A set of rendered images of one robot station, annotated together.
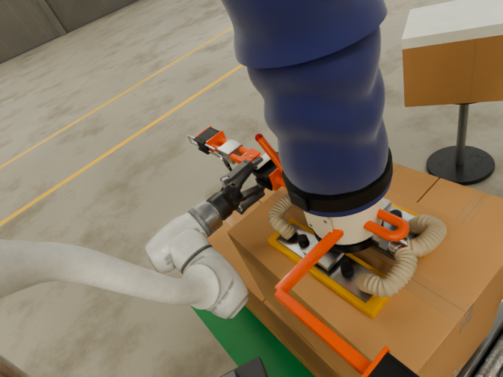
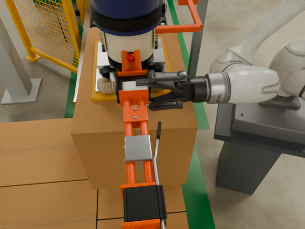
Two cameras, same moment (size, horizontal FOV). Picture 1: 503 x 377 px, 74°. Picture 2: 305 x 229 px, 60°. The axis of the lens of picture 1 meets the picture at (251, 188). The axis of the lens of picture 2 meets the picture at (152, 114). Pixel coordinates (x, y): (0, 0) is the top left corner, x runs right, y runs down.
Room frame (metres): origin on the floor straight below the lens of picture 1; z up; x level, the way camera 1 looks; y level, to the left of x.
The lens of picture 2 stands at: (1.27, 0.15, 1.73)
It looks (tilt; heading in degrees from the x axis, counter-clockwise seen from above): 50 degrees down; 198
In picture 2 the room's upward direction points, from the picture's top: straight up
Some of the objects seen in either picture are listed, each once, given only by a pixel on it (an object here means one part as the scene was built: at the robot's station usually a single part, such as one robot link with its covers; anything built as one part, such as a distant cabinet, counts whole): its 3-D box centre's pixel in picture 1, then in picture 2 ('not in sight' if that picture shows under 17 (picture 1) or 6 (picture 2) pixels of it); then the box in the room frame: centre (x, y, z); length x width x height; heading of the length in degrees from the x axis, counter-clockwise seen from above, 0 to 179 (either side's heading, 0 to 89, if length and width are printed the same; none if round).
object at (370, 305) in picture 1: (324, 256); (155, 60); (0.50, -0.09, 1.09); 0.34 x 0.10 x 0.05; 24
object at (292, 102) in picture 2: not in sight; (278, 85); (0.23, 0.42, 0.87); 0.22 x 0.18 x 0.06; 10
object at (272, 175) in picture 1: (273, 170); (133, 87); (0.77, -0.08, 1.20); 0.10 x 0.08 x 0.06; 114
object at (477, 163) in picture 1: (462, 129); not in sight; (1.52, -1.36, 0.31); 0.40 x 0.40 x 0.62
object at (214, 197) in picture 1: (227, 200); (189, 90); (0.73, 0.08, 1.20); 0.09 x 0.07 x 0.08; 114
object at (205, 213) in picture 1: (206, 217); (214, 88); (0.70, 0.14, 1.20); 0.09 x 0.06 x 0.09; 24
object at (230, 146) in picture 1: (231, 151); (138, 152); (0.96, 0.01, 1.19); 0.07 x 0.07 x 0.04; 24
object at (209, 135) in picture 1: (211, 138); (139, 207); (1.09, 0.06, 1.20); 0.08 x 0.07 x 0.05; 24
